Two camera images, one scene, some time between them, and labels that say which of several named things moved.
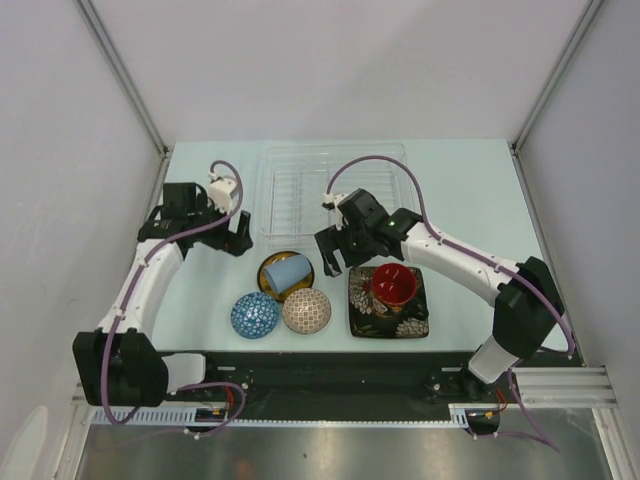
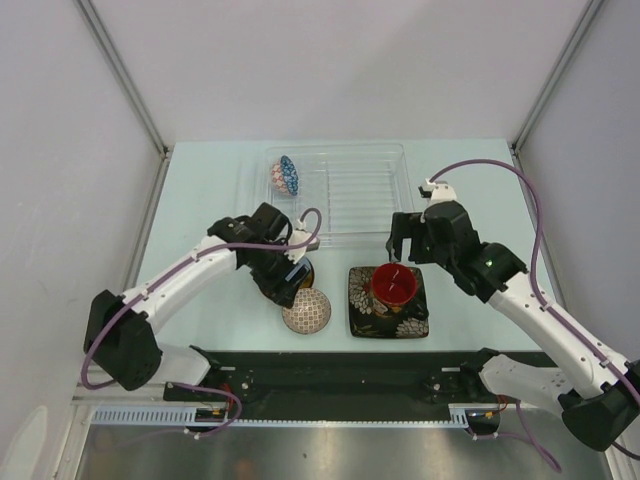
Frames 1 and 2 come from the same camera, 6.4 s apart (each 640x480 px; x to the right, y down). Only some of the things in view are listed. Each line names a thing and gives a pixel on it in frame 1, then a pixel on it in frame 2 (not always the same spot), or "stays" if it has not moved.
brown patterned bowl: [306, 311] stays
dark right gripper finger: [329, 241] → [405, 225]
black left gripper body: [219, 238] → [271, 269]
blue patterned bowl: [254, 315] → [290, 175]
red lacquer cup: [393, 284] stays
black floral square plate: [371, 317] stays
